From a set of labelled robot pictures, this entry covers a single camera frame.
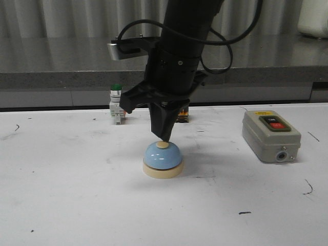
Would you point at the black selector switch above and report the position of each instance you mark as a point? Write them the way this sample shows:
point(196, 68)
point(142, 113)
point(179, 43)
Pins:
point(183, 116)

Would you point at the white container on counter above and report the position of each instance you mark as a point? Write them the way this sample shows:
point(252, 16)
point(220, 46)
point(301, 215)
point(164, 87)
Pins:
point(313, 18)

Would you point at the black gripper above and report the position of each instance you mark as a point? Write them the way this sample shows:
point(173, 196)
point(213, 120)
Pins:
point(164, 107)

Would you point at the grey on off switch box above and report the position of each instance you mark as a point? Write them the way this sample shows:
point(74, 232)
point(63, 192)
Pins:
point(270, 136)

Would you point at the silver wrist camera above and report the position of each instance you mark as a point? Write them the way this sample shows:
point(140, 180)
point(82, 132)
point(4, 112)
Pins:
point(131, 47)

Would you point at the blue and cream call bell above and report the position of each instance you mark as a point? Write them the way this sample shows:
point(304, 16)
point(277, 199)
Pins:
point(162, 160)

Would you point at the green push button switch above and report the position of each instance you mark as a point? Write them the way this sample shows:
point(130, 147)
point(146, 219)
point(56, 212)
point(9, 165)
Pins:
point(115, 109)

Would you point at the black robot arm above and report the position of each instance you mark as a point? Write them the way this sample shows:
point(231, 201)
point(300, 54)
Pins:
point(170, 75)

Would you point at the grey stone counter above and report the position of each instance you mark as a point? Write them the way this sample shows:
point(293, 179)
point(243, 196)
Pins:
point(78, 72)

